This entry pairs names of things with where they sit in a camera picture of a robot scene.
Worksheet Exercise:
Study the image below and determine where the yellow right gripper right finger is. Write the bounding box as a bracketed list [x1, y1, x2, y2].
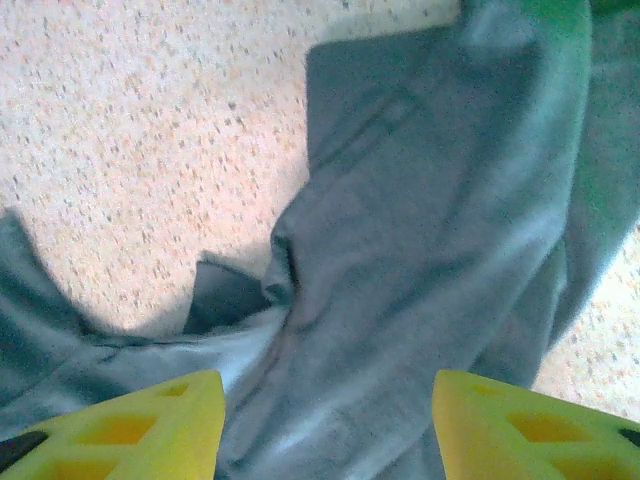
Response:
[430, 370, 640, 480]

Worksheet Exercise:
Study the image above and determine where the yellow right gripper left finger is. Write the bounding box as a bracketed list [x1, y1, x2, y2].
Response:
[0, 369, 227, 480]

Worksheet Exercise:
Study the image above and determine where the grey t-shirt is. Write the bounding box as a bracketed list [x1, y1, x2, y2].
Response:
[0, 0, 626, 480]

